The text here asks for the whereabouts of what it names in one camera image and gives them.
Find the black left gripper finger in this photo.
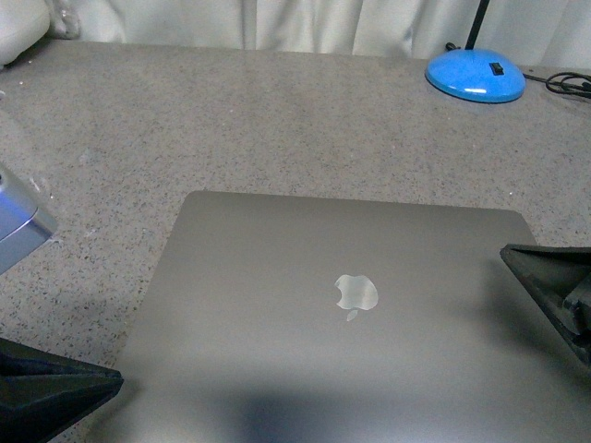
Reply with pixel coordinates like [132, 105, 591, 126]
[1, 339, 124, 442]

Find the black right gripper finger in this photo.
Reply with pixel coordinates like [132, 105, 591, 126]
[500, 244, 590, 365]

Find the grey laptop computer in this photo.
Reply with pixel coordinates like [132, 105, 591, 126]
[86, 191, 590, 442]

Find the silver metallic device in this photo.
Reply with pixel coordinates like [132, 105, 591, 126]
[0, 163, 58, 273]

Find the blue desk lamp base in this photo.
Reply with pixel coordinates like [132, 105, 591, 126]
[425, 49, 526, 103]

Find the white curtain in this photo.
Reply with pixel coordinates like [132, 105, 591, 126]
[73, 0, 590, 69]

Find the black lamp stem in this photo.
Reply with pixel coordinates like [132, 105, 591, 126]
[464, 0, 489, 50]

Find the white cushion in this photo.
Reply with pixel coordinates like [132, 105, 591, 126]
[1, 0, 50, 68]

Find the crumpled clear plastic wrap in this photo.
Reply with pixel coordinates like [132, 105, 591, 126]
[45, 0, 80, 40]

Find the black power cable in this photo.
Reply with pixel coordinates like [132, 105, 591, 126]
[521, 69, 591, 101]

